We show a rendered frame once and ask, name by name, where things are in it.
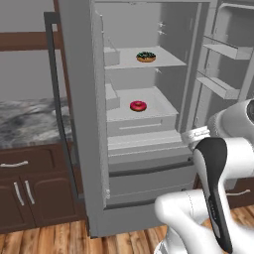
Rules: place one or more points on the grey fridge body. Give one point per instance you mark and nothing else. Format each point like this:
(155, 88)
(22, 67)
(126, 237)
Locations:
(139, 29)

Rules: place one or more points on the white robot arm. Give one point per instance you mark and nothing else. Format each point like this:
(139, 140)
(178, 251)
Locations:
(185, 215)

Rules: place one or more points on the brown cupboard door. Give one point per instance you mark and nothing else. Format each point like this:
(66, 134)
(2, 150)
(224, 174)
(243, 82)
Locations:
(8, 211)
(53, 198)

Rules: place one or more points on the grey fridge door with shelves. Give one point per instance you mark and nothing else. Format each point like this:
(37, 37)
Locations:
(231, 29)

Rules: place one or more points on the brown cupboard drawer front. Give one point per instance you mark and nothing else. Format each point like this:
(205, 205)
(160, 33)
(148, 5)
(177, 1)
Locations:
(243, 200)
(39, 159)

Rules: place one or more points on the grey fridge freezer drawer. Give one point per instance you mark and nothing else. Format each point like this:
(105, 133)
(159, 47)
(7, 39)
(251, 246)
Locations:
(149, 185)

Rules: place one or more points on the pink frosted donut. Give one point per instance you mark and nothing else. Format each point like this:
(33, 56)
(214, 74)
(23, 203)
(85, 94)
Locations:
(138, 106)

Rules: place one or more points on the chocolate donut with sprinkles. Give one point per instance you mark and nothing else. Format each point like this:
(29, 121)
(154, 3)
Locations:
(146, 57)

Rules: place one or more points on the grey fridge crisper drawer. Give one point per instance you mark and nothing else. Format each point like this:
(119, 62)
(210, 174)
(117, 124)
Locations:
(139, 126)

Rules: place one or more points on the brown wooden wall rail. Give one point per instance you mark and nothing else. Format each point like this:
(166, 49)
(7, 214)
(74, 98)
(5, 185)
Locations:
(29, 41)

